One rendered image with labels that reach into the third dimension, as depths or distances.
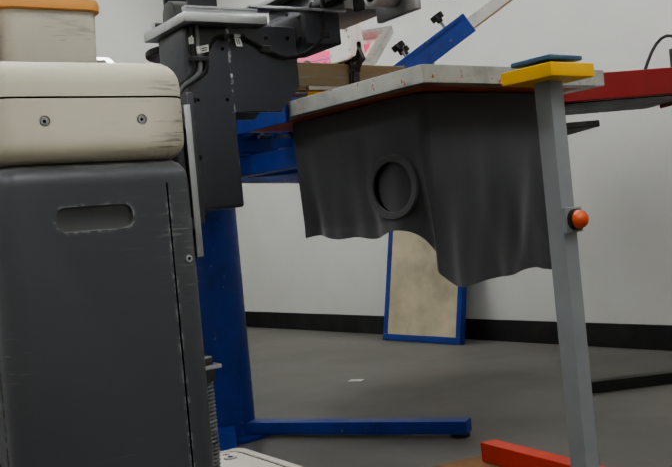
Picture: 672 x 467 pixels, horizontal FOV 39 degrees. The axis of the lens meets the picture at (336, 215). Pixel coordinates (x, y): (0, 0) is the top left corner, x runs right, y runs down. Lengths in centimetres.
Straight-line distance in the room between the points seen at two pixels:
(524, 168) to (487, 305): 286
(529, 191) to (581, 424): 60
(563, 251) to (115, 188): 101
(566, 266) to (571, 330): 13
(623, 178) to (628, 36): 63
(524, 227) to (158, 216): 124
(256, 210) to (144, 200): 555
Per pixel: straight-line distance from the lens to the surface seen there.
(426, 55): 310
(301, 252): 632
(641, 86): 340
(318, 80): 251
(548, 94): 192
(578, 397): 195
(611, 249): 453
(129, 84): 121
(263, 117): 239
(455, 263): 210
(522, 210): 225
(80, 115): 118
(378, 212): 217
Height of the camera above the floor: 69
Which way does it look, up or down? level
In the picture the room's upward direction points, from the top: 5 degrees counter-clockwise
